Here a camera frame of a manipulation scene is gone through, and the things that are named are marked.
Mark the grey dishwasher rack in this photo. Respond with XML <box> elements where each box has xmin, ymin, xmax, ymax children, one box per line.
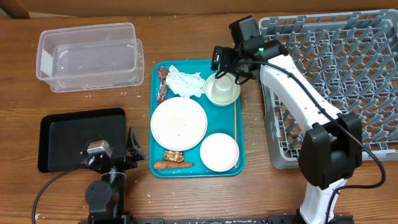
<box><xmin>259</xmin><ymin>9</ymin><xmax>397</xmax><ymax>161</ymax></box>

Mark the large white plate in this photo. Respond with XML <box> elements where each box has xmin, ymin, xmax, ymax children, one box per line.
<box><xmin>150</xmin><ymin>97</ymin><xmax>208</xmax><ymax>151</ymax></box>

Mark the wooden chopstick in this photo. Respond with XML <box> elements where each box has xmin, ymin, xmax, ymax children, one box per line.
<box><xmin>234</xmin><ymin>100</ymin><xmax>239</xmax><ymax>168</ymax></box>

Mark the red snack wrapper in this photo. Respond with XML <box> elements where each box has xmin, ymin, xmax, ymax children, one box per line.
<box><xmin>157</xmin><ymin>65</ymin><xmax>169</xmax><ymax>105</ymax></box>

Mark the carrot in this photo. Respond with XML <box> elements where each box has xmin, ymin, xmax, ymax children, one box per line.
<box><xmin>153</xmin><ymin>161</ymin><xmax>195</xmax><ymax>170</ymax></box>

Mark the white tissue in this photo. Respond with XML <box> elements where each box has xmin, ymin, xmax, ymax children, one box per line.
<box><xmin>166</xmin><ymin>65</ymin><xmax>205</xmax><ymax>98</ymax></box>

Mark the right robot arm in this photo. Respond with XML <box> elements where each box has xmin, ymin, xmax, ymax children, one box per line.
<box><xmin>229</xmin><ymin>16</ymin><xmax>363</xmax><ymax>223</ymax></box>

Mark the pink white bowl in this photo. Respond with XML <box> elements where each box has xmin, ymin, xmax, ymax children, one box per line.
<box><xmin>200</xmin><ymin>133</ymin><xmax>239</xmax><ymax>172</ymax></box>

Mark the white cup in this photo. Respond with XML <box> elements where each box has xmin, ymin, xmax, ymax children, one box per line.
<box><xmin>211</xmin><ymin>76</ymin><xmax>233</xmax><ymax>102</ymax></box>

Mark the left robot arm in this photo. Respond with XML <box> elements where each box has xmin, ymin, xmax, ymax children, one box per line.
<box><xmin>80</xmin><ymin>129</ymin><xmax>144</xmax><ymax>224</ymax></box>

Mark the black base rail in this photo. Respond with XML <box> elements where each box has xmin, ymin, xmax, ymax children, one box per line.
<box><xmin>77</xmin><ymin>214</ymin><xmax>355</xmax><ymax>224</ymax></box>

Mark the black plastic tray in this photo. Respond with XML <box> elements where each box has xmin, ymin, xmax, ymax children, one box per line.
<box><xmin>37</xmin><ymin>108</ymin><xmax>126</xmax><ymax>173</ymax></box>

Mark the teal serving tray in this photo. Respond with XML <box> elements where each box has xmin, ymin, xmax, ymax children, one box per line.
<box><xmin>149</xmin><ymin>59</ymin><xmax>245</xmax><ymax>178</ymax></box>

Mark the brown food scrap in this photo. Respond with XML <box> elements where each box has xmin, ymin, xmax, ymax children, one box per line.
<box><xmin>163</xmin><ymin>150</ymin><xmax>185</xmax><ymax>162</ymax></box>

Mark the clear plastic bin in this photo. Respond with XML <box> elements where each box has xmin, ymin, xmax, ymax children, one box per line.
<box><xmin>36</xmin><ymin>22</ymin><xmax>139</xmax><ymax>88</ymax></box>

